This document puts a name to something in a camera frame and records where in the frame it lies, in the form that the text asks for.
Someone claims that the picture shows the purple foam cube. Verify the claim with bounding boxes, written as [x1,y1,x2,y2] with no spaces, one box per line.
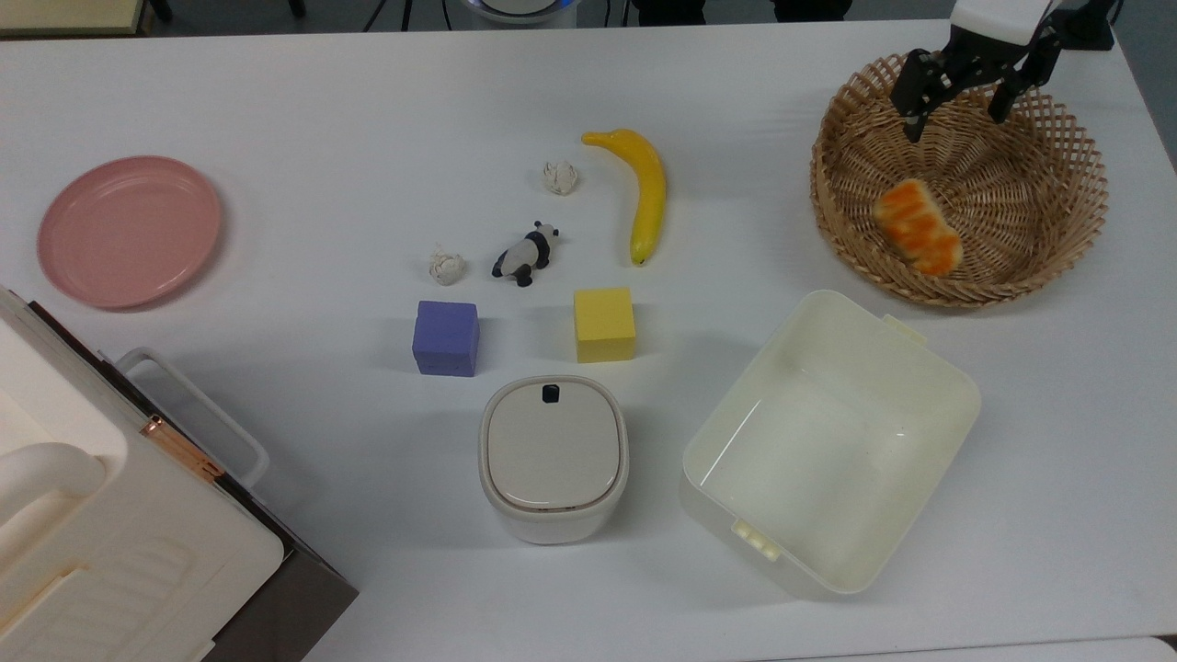
[411,300,481,378]

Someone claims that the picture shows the yellow banana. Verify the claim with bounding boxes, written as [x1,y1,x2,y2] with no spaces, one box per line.
[581,129,668,268]

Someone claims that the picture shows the round woven wicker basket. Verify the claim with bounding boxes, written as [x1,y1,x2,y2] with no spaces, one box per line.
[810,52,1110,309]

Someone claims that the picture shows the black white panda figurine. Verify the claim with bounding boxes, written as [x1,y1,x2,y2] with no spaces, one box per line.
[491,221,561,288]

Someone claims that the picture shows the yellow foam cube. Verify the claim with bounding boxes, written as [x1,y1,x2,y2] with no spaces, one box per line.
[574,287,637,364]

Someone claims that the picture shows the cream plastic cabinet box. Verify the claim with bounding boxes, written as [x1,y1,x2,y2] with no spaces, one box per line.
[0,287,286,662]

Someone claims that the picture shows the black stand clamp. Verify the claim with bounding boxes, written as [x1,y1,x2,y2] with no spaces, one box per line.
[1062,0,1119,52]

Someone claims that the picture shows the orange glazed bread loaf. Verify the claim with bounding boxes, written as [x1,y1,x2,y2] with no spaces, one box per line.
[872,178,965,277]

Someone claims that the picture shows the beige lidded trash can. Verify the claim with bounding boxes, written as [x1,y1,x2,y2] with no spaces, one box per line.
[477,375,631,545]

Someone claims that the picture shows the pink round plate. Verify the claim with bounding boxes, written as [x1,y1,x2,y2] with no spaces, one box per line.
[37,155,223,311]

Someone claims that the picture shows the cream open plastic bin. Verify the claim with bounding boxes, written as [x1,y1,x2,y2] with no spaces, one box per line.
[680,290,982,599]

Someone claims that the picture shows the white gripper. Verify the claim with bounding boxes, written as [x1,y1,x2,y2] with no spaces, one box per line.
[889,0,1069,144]

